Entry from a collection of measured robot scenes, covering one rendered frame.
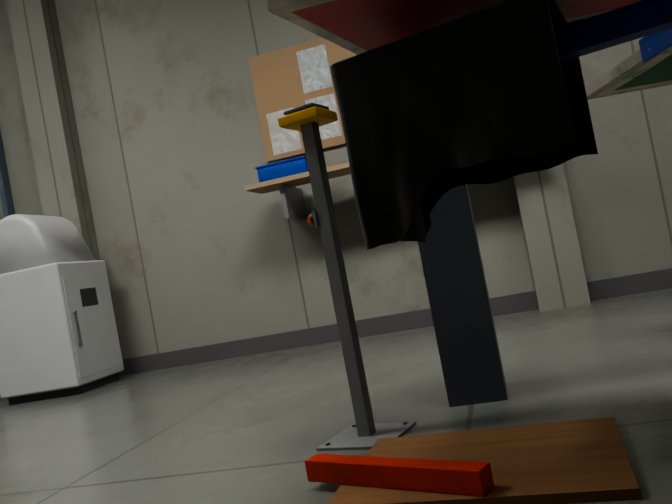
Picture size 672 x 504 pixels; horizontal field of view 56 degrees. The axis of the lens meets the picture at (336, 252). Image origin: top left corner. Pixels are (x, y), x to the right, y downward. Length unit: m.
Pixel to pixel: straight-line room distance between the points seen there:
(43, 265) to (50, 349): 0.55
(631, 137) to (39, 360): 4.04
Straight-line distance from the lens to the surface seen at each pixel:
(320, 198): 1.84
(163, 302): 4.94
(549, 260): 4.13
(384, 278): 4.35
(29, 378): 4.71
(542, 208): 4.13
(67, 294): 4.52
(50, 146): 5.29
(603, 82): 2.49
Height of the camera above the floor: 0.49
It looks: 2 degrees up
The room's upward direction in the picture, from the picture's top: 11 degrees counter-clockwise
